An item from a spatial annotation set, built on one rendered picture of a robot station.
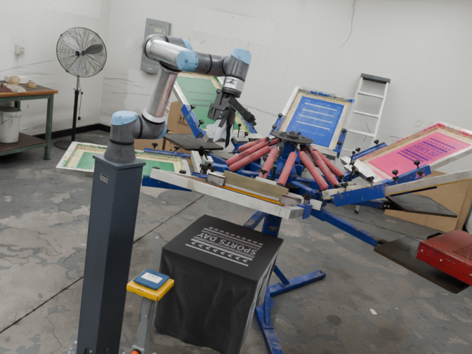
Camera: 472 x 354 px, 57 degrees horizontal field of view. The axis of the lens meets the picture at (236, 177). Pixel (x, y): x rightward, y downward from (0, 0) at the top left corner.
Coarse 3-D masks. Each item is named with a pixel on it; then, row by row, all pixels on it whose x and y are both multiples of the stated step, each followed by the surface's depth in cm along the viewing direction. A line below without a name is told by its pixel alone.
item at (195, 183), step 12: (168, 180) 173; (180, 180) 171; (192, 180) 171; (204, 180) 228; (204, 192) 168; (216, 192) 167; (228, 192) 166; (240, 204) 164; (252, 204) 163; (264, 204) 162; (288, 216) 160
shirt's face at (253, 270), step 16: (192, 224) 217; (208, 224) 220; (224, 224) 224; (176, 240) 197; (256, 240) 213; (272, 240) 216; (192, 256) 186; (208, 256) 188; (256, 256) 197; (240, 272) 181; (256, 272) 183
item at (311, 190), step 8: (256, 160) 328; (248, 168) 325; (256, 168) 320; (296, 168) 332; (248, 176) 297; (296, 184) 293; (312, 184) 308; (328, 184) 305; (296, 192) 293; (304, 192) 288; (312, 192) 277; (320, 192) 278; (320, 200) 276; (328, 200) 283
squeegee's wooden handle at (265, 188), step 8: (232, 176) 228; (240, 176) 227; (224, 184) 229; (232, 184) 228; (240, 184) 227; (248, 184) 226; (256, 184) 224; (264, 184) 223; (272, 184) 223; (264, 192) 223; (272, 192) 222; (280, 192) 221; (288, 192) 223; (280, 200) 221
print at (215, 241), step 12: (204, 228) 215; (216, 228) 217; (192, 240) 200; (204, 240) 202; (216, 240) 205; (228, 240) 207; (240, 240) 210; (252, 240) 212; (216, 252) 193; (228, 252) 195; (240, 252) 198; (252, 252) 200; (240, 264) 187
